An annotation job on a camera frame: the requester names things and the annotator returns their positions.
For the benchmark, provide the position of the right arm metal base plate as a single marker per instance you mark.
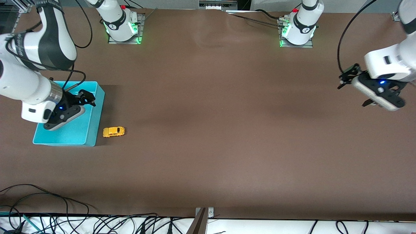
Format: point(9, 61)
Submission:
point(141, 35)

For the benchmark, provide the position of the grey metal bracket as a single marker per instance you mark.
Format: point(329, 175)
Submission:
point(210, 213)

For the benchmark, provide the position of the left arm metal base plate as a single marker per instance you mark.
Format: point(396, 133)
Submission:
point(297, 46)

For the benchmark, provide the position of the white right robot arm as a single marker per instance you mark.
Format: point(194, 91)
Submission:
point(16, 84)

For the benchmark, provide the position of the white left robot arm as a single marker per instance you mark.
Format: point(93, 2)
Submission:
point(390, 60)

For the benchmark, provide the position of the teal plastic bin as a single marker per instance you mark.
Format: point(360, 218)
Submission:
point(78, 133)

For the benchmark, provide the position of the black power plug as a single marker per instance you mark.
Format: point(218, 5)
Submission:
point(169, 228)
point(142, 228)

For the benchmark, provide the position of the yellow beetle toy car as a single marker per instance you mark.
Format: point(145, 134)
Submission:
point(113, 131)

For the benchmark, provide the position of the grey camera mount pole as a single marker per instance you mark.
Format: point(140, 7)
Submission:
point(198, 226)

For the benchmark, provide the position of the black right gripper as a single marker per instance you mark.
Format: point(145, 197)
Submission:
point(72, 98)

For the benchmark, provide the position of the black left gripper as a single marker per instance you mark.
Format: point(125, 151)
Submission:
point(351, 73)

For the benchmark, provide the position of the small metal corner bracket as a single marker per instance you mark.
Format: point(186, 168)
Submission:
point(396, 16)

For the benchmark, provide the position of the white ledge strip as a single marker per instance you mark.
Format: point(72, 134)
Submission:
point(260, 227)

